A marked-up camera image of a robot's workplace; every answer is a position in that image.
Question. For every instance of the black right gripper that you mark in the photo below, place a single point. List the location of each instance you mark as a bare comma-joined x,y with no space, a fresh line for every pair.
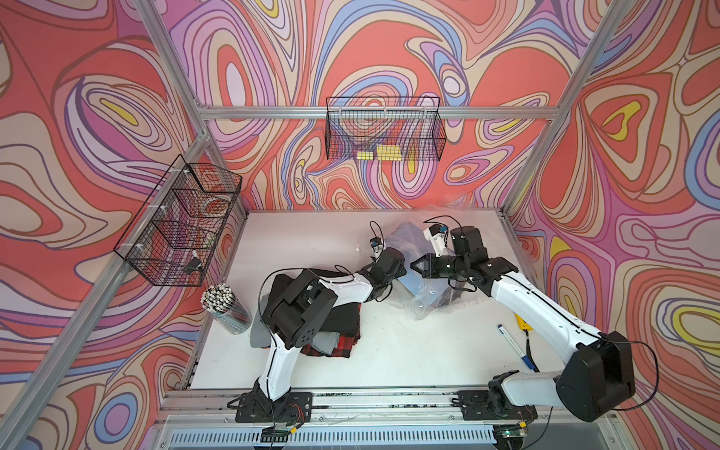
429,265

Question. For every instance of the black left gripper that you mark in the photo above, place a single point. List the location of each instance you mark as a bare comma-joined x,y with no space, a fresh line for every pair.
401,269

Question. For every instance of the clear plastic vacuum bag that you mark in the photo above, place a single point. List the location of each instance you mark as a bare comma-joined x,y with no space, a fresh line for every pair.
407,235

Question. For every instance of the red black plaid shirt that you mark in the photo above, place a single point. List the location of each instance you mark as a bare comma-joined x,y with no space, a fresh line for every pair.
343,346

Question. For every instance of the grey shirt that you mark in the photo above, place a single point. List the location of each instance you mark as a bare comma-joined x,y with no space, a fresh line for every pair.
259,336

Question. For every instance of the light blue shirt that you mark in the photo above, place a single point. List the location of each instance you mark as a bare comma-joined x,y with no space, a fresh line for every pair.
427,291

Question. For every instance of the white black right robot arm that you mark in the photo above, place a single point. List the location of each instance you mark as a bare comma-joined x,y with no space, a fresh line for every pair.
598,374

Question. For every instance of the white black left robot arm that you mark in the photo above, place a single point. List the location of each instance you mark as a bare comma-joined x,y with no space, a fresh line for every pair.
275,381

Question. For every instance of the yellow block in basket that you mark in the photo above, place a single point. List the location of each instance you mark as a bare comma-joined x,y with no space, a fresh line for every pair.
382,152

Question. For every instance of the yellow tool on table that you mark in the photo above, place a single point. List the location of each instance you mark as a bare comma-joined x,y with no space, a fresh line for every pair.
523,325

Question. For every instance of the blue white marker pen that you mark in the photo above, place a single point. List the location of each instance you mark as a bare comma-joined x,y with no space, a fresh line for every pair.
520,353

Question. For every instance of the bundle of rods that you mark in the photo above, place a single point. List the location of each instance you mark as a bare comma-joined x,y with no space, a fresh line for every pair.
222,304

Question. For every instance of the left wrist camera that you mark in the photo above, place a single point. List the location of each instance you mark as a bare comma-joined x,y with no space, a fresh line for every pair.
377,244

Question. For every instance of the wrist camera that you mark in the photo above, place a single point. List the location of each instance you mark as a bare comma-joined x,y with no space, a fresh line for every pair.
377,244
437,234

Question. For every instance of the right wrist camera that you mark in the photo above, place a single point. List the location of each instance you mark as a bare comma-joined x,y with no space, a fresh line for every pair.
437,234

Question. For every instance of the black wire basket back wall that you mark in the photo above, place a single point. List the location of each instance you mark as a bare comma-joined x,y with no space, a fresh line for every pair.
360,123

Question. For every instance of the black wire basket wall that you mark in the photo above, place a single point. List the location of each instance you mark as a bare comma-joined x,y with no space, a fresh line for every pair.
360,123
172,240

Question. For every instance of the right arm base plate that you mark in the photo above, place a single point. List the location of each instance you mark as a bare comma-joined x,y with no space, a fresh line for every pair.
485,405

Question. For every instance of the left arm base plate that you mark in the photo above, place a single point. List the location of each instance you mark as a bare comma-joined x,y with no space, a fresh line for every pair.
254,407

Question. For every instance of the black wire basket left wall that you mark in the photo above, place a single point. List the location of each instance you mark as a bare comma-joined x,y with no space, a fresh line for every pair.
172,240

